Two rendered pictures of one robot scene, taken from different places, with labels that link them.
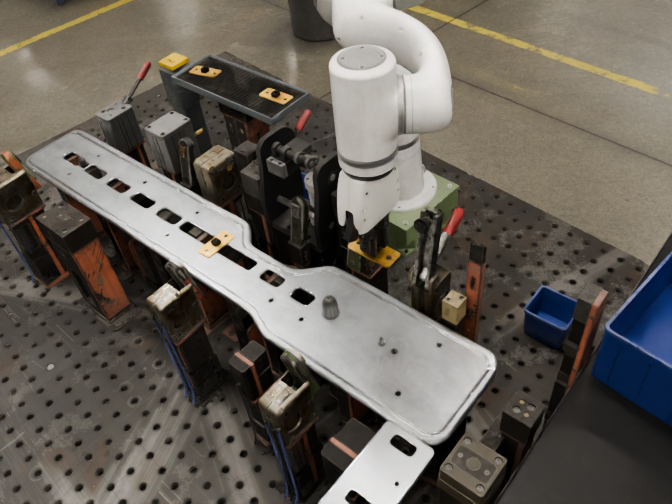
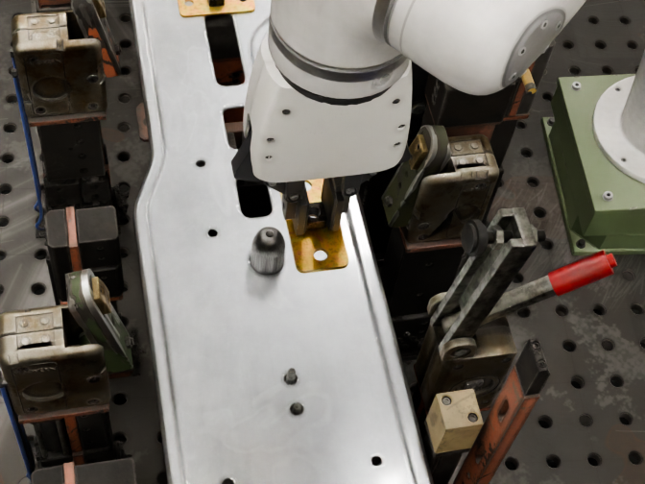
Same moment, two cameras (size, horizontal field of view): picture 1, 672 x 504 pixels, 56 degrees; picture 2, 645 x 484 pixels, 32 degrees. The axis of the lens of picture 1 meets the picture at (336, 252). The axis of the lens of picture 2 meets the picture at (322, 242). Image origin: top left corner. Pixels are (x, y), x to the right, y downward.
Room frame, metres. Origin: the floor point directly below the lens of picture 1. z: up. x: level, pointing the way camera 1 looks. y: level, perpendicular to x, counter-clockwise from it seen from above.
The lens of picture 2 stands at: (0.31, -0.27, 1.93)
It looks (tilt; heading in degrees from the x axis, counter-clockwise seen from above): 57 degrees down; 26
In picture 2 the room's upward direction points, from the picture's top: 10 degrees clockwise
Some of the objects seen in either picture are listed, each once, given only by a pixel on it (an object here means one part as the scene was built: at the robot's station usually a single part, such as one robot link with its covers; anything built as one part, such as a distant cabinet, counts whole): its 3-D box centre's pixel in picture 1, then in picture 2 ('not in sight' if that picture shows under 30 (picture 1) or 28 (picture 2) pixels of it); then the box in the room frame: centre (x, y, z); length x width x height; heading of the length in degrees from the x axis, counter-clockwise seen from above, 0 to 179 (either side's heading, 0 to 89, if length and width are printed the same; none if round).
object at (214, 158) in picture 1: (228, 215); not in sight; (1.27, 0.27, 0.89); 0.13 x 0.11 x 0.38; 135
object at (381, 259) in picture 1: (373, 248); (313, 216); (0.72, -0.06, 1.25); 0.08 x 0.04 x 0.01; 45
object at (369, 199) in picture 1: (369, 187); (330, 102); (0.72, -0.06, 1.38); 0.10 x 0.07 x 0.11; 135
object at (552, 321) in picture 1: (550, 318); not in sight; (0.91, -0.49, 0.74); 0.11 x 0.10 x 0.09; 45
